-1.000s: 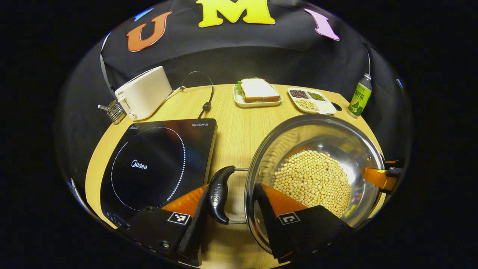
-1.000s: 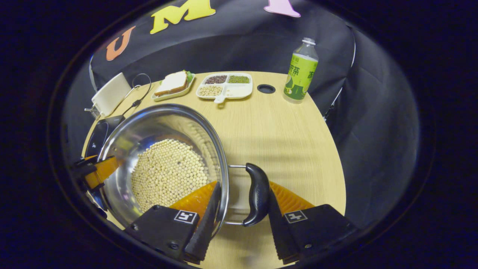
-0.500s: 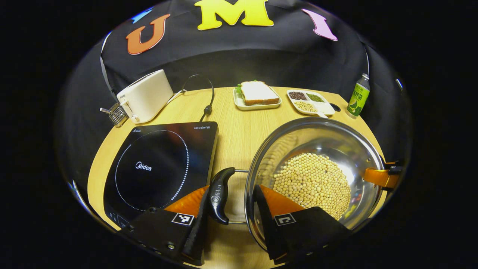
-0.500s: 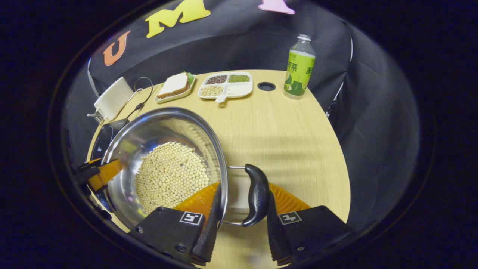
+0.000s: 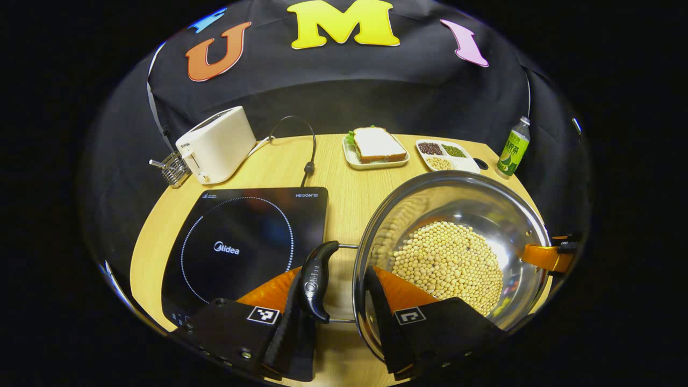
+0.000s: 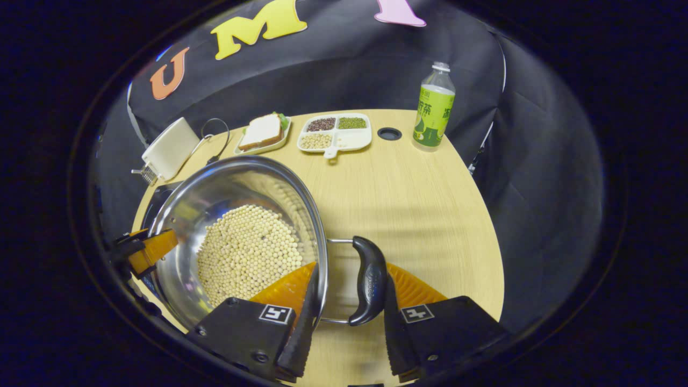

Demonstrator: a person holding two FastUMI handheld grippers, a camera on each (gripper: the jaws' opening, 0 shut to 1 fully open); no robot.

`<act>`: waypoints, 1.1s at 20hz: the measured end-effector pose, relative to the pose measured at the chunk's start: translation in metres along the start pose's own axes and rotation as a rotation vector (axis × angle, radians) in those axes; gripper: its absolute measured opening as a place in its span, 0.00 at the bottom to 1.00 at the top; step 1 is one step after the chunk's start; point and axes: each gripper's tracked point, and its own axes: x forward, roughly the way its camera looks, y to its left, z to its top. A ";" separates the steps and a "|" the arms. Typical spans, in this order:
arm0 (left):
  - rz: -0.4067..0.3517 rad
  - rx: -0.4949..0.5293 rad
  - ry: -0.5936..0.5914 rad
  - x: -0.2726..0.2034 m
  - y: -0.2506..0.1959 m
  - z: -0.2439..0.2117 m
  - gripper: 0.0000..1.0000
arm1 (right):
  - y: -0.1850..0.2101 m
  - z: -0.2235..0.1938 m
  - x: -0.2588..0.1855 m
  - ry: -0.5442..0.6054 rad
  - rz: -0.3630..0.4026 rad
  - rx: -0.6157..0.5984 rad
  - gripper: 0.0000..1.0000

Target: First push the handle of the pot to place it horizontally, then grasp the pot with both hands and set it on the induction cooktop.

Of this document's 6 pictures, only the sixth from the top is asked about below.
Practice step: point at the white toaster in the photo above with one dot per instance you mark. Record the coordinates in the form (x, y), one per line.
(172, 148)

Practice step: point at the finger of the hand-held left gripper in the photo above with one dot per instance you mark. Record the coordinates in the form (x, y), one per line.
(129, 235)
(156, 250)

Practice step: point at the pile of soybeans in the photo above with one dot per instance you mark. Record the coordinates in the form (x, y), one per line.
(247, 252)

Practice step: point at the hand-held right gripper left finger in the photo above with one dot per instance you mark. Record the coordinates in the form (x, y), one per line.
(301, 344)

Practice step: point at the small rectangular plate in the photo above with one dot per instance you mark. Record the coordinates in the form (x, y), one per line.
(269, 148)

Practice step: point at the green drink bottle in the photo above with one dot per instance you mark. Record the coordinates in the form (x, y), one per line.
(432, 115)

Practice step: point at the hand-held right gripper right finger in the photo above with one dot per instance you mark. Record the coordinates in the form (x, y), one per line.
(400, 344)

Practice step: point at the white divided dish with beans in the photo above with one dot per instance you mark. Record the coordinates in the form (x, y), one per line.
(352, 140)

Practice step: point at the sandwich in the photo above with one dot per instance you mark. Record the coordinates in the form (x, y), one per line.
(260, 131)

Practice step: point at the black induction cooktop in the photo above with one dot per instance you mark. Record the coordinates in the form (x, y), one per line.
(156, 201)

